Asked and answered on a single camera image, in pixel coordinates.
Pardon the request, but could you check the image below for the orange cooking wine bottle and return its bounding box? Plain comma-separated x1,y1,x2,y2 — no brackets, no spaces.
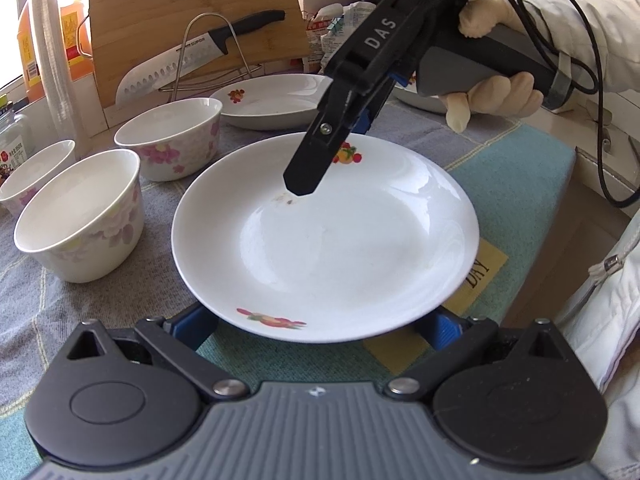
17,0,93,105

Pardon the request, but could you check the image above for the grey and teal tablecloth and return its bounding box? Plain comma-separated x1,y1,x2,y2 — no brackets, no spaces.
0,95,578,480

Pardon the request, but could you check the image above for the white floral bowl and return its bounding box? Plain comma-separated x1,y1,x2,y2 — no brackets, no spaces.
114,97,223,182
0,139,77,218
13,149,146,283

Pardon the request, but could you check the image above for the person's right forearm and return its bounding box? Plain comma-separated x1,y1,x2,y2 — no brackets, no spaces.
517,0,640,96

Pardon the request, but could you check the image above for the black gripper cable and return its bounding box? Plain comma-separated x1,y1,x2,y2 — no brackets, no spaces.
480,0,640,208

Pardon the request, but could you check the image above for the bamboo cutting board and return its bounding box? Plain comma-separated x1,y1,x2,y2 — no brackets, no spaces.
89,0,311,111

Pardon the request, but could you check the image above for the metal wire rack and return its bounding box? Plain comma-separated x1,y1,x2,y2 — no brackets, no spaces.
159,12,263,102

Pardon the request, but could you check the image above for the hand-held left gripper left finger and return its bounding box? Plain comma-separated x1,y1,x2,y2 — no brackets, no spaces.
67,304,251,403

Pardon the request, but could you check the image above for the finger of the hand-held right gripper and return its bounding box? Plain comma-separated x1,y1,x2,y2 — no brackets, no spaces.
351,91,387,137
282,0,423,199

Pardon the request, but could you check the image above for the black handled kitchen knife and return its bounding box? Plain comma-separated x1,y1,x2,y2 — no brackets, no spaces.
116,9,287,108

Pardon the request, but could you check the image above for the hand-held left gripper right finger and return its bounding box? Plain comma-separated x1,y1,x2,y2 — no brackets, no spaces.
386,307,571,403

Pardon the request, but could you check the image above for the white jacket drawstring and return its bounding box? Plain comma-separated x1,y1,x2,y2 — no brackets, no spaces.
587,240,640,281

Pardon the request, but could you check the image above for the red and white food bag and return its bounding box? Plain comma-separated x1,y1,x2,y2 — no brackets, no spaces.
302,10,333,73

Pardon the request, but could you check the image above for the clear cling film roll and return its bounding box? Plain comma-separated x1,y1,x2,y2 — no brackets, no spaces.
30,0,83,156

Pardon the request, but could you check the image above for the person's right hand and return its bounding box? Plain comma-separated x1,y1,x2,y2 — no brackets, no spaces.
445,0,545,135

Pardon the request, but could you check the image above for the glass jar with label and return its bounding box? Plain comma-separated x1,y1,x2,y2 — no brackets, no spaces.
0,92,32,176

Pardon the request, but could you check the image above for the person's white jacket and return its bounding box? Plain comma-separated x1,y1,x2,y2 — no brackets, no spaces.
555,210,640,480

